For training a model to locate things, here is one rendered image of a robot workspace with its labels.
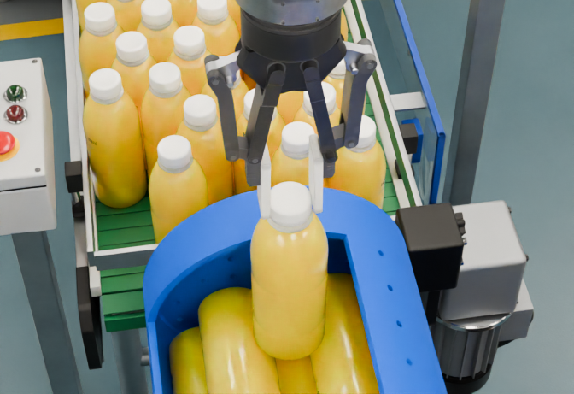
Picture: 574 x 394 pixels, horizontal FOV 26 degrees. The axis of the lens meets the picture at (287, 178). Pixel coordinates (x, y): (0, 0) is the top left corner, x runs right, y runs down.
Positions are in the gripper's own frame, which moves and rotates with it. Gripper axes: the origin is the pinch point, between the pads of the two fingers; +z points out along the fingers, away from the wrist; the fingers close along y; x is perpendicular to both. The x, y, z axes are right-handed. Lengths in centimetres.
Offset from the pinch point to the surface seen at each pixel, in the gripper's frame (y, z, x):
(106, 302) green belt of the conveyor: -19, 47, 24
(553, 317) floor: 68, 136, 73
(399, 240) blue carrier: 12.7, 20.5, 8.0
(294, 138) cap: 5.1, 26.1, 29.2
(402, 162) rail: 20, 39, 35
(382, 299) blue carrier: 8.5, 15.9, -2.4
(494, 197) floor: 64, 136, 108
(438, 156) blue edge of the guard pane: 27, 46, 41
